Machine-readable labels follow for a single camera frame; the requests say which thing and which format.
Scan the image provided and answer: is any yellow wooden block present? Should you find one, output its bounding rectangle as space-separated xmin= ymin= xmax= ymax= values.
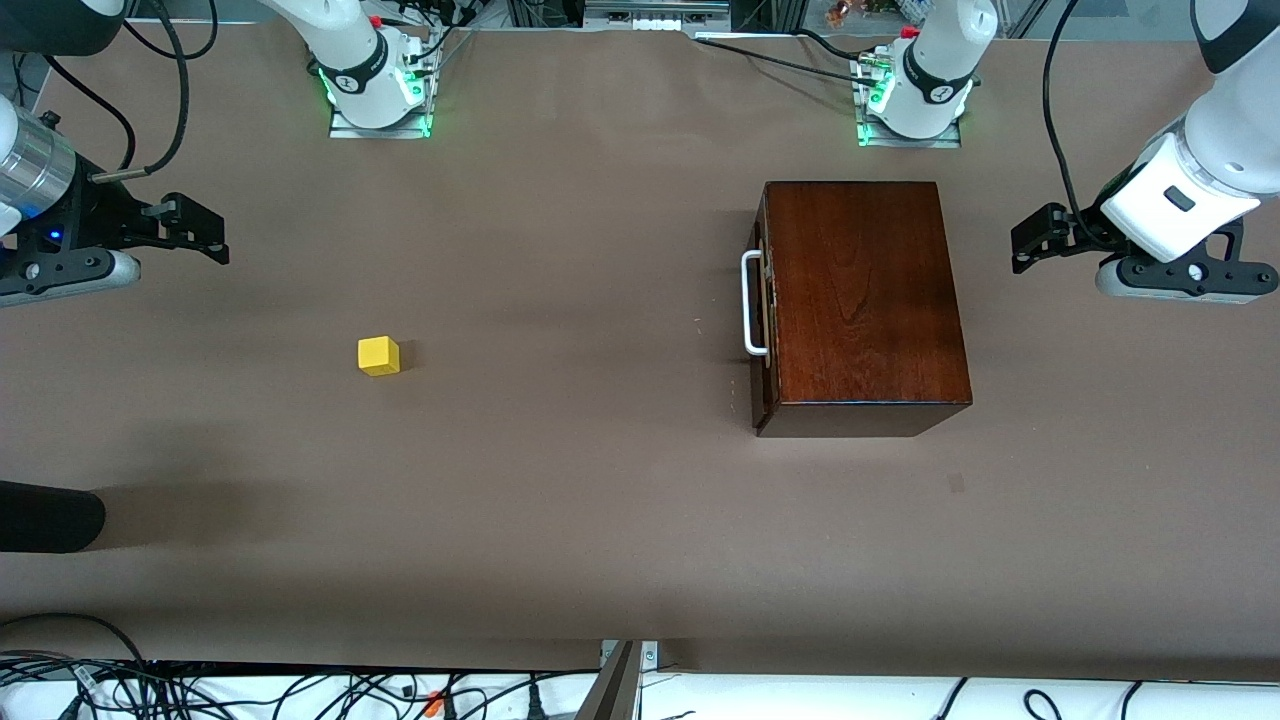
xmin=358 ymin=336 xmax=402 ymax=378

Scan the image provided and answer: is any light wood drawer white handle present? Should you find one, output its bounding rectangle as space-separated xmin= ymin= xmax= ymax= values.
xmin=741 ymin=192 xmax=779 ymax=403

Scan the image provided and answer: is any dark brown wooden cabinet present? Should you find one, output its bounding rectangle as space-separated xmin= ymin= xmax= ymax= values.
xmin=752 ymin=181 xmax=974 ymax=439

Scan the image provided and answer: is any black cylinder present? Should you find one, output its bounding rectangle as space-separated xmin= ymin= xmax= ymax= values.
xmin=0 ymin=480 xmax=107 ymax=554

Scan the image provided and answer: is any white power strip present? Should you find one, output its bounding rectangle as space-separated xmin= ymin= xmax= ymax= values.
xmin=585 ymin=0 xmax=732 ymax=34

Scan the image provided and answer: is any thin black hanging cable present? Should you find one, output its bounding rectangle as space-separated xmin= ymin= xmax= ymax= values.
xmin=40 ymin=55 xmax=139 ymax=173

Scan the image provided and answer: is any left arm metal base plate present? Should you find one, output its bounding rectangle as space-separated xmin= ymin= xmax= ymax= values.
xmin=852 ymin=55 xmax=966 ymax=150

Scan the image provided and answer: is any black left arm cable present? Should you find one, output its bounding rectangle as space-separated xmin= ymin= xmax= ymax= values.
xmin=1041 ymin=0 xmax=1093 ymax=221

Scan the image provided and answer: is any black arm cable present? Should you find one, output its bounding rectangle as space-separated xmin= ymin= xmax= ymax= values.
xmin=1041 ymin=0 xmax=1093 ymax=221
xmin=88 ymin=0 xmax=191 ymax=184

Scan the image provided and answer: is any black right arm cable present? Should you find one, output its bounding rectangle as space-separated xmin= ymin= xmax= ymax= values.
xmin=88 ymin=0 xmax=191 ymax=184

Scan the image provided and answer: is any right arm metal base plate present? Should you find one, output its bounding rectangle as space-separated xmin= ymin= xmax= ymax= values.
xmin=328 ymin=40 xmax=437 ymax=140

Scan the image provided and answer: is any black table cable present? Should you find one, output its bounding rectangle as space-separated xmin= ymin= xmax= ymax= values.
xmin=693 ymin=30 xmax=879 ymax=83

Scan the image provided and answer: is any black looped cable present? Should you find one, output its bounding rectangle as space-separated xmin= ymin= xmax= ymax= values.
xmin=0 ymin=612 xmax=149 ymax=669

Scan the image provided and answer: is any small metal bracket plate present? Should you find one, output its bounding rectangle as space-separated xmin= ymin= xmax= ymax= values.
xmin=598 ymin=640 xmax=661 ymax=673

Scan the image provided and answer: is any dark grey post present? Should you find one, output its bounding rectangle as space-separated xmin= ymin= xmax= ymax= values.
xmin=575 ymin=640 xmax=643 ymax=720

